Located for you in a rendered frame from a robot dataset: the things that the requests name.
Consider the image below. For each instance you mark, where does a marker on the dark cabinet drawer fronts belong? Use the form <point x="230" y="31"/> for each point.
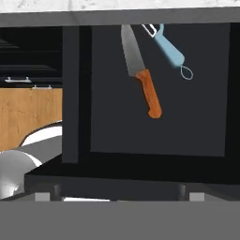
<point x="28" y="53"/>

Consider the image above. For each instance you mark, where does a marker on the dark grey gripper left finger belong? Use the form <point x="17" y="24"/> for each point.
<point x="42" y="197"/>

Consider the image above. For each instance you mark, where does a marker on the open dark grey drawer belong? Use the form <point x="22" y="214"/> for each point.
<point x="175" y="125"/>

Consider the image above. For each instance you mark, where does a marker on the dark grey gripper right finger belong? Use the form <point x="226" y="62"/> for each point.
<point x="197" y="197"/>

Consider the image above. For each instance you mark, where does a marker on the white and grey round object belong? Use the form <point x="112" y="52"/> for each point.
<point x="18" y="168"/>

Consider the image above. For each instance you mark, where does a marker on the light blue peeler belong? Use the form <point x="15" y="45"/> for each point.
<point x="168" y="50"/>

